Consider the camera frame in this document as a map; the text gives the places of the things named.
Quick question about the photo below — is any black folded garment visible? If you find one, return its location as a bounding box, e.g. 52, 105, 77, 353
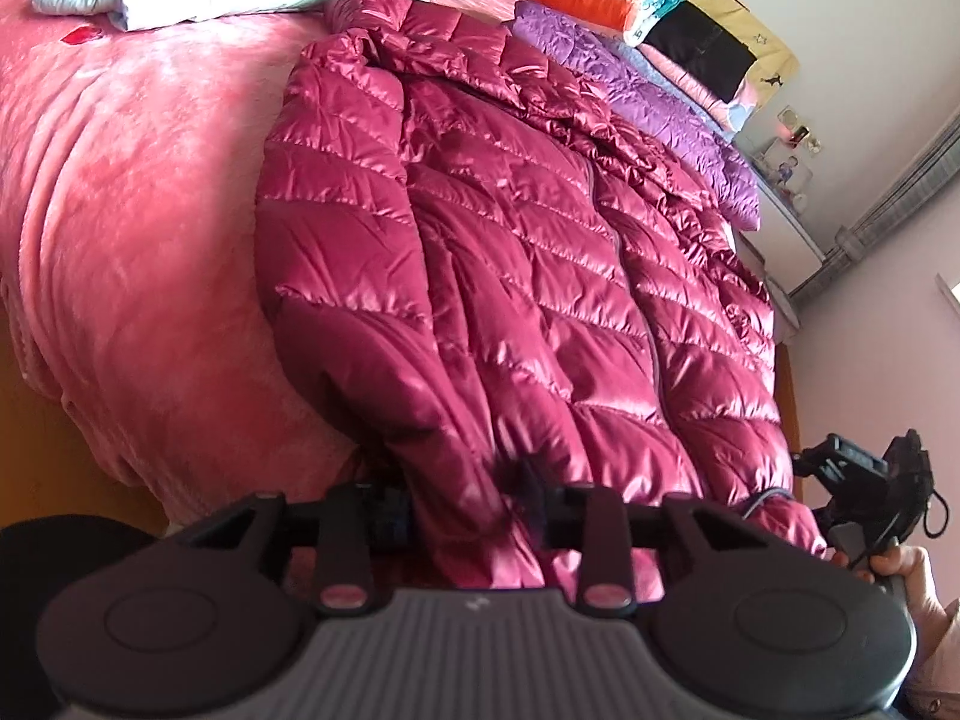
643, 0, 757, 103

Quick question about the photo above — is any pink fleece bed cover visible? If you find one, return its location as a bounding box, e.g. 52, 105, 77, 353
0, 0, 527, 533

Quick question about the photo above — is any purple quilted jacket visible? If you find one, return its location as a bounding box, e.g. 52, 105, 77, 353
511, 0, 761, 232

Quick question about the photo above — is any pink folded blanket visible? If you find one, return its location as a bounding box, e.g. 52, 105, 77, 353
640, 44, 758, 140

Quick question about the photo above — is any grey corrugated pipe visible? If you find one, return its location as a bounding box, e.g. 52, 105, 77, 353
791, 119, 960, 307

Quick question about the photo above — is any yellow headboard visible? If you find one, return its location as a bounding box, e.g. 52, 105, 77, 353
690, 0, 800, 109

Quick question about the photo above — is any white nightstand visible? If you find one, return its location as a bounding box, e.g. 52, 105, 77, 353
745, 138, 825, 294

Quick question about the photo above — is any person's right hand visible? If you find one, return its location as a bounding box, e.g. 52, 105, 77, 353
853, 546, 952, 670

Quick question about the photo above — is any magenta quilted down jacket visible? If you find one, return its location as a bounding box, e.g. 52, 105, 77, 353
256, 0, 825, 589

